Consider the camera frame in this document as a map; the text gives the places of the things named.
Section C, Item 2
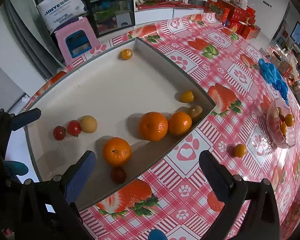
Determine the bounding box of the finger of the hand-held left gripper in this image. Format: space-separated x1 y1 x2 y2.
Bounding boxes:
0 152 29 180
0 108 42 140

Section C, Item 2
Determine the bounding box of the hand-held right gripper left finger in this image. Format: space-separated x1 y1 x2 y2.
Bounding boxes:
15 151 97 240

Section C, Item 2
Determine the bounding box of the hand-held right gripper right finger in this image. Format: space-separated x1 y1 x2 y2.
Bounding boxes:
199 150 280 240

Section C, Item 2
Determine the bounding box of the kiwi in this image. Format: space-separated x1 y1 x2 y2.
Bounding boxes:
189 105 203 121
80 115 98 133

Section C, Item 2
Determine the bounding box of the clear glass bowl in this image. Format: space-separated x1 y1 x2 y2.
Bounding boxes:
266 97 296 148

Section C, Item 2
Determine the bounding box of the white grey-sided tray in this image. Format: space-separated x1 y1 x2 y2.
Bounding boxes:
24 37 217 212

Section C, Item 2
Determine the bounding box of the red strawberry print tablecloth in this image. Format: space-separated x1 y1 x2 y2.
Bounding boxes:
22 12 300 240

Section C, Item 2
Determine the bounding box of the blue rounded object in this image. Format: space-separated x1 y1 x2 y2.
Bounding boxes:
148 229 168 240

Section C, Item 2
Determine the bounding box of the pink plastic stool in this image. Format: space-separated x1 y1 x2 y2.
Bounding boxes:
54 17 100 64

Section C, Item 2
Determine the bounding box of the blue container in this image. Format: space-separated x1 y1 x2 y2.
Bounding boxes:
65 31 92 57

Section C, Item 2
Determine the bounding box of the white printed sack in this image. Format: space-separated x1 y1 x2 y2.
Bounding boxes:
36 0 87 34

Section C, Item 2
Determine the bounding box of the blue plastic bag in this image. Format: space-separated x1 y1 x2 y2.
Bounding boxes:
259 59 289 105

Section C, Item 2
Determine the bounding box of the glass door cabinet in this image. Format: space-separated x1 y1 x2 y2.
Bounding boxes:
30 0 135 38

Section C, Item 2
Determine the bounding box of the stack of red gift boxes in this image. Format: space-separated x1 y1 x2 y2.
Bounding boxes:
204 0 262 40

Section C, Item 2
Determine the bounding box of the white sideboard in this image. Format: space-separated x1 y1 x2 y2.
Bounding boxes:
134 2 205 25

